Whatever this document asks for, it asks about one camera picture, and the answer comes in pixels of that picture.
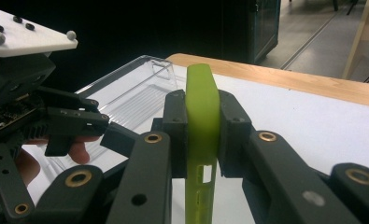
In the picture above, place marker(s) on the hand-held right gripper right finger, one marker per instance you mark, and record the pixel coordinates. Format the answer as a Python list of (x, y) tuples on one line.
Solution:
[(232, 130)]

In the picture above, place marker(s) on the black curtain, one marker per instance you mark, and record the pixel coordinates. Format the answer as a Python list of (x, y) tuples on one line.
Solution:
[(141, 25)]

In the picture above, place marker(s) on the clear plastic container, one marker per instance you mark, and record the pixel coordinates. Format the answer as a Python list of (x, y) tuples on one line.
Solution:
[(132, 93)]

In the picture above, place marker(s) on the dark cabinet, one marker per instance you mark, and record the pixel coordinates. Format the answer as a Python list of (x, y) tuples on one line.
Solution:
[(266, 28)]

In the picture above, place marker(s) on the white table board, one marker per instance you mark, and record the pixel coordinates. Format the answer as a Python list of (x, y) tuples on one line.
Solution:
[(313, 130)]

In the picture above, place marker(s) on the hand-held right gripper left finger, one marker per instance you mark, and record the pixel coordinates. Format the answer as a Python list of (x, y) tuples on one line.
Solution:
[(176, 124)]

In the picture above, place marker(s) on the wooden table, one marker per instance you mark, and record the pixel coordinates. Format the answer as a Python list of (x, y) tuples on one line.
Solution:
[(297, 82)]

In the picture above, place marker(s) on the green cartoon phone case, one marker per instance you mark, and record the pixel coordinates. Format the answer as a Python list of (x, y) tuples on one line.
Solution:
[(202, 102)]

